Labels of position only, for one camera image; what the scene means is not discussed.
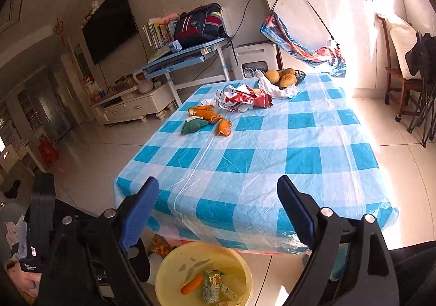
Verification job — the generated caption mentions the green snack packet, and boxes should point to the green snack packet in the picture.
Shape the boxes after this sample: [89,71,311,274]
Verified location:
[181,116,208,135]

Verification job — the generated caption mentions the orange snack packet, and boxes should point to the orange snack packet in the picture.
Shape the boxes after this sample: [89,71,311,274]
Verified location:
[188,107,222,124]

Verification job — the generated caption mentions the orange peel long piece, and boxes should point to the orange peel long piece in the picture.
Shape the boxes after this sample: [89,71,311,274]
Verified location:
[188,105,214,116]

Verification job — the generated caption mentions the white tissue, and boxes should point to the white tissue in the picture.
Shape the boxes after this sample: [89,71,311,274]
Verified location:
[255,70,299,99]

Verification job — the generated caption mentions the red white wrapper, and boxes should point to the red white wrapper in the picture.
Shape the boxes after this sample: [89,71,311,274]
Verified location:
[200,84,273,112]

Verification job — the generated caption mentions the yellow plastic trash basin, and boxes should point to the yellow plastic trash basin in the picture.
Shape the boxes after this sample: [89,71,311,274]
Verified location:
[155,242,253,305]

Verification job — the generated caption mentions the person's left hand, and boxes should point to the person's left hand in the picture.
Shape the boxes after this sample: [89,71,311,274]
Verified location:
[5,261,42,302]

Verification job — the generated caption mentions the orange carrot piece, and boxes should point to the orange carrot piece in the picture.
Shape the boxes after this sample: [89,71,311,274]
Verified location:
[180,274,204,296]

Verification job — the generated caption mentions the red fire extinguisher box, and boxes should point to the red fire extinguisher box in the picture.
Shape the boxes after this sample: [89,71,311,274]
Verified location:
[38,138,60,167]

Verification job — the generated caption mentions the green juice carton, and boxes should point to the green juice carton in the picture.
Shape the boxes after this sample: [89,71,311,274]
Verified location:
[202,269,238,305]

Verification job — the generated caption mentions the blue checkered tablecloth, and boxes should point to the blue checkered tablecloth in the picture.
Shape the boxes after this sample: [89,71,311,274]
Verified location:
[114,73,398,254]

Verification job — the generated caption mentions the cream TV cabinet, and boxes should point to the cream TV cabinet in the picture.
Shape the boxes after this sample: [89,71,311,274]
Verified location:
[90,84,175,125]

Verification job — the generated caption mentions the pink kettlebell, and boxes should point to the pink kettlebell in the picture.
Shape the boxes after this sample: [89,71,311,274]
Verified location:
[132,71,154,94]

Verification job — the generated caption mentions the wooden chair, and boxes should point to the wooden chair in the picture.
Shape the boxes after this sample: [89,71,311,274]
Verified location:
[377,15,422,123]

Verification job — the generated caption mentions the brown mango middle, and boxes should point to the brown mango middle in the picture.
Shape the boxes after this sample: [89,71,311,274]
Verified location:
[278,68,296,78]

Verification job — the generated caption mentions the colourful hanging kite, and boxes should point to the colourful hanging kite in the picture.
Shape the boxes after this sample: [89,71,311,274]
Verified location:
[260,0,346,78]

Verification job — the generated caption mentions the blue adjustable study desk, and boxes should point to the blue adjustable study desk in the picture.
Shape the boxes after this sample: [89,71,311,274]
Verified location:
[132,36,234,107]

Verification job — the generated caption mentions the row of books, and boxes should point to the row of books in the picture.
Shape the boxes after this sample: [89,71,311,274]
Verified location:
[143,14,179,50]

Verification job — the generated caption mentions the white chair cushion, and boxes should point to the white chair cushion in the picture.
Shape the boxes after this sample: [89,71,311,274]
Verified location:
[385,13,421,80]

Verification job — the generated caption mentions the dark blue backpack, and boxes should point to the dark blue backpack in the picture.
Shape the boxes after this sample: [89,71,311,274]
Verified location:
[173,3,226,49]

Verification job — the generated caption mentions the white tall cabinet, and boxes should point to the white tall cabinet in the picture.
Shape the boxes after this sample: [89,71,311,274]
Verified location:
[266,0,407,94]

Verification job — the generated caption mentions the wall-mounted black television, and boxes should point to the wall-mounted black television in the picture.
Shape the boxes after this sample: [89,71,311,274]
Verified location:
[82,0,138,64]

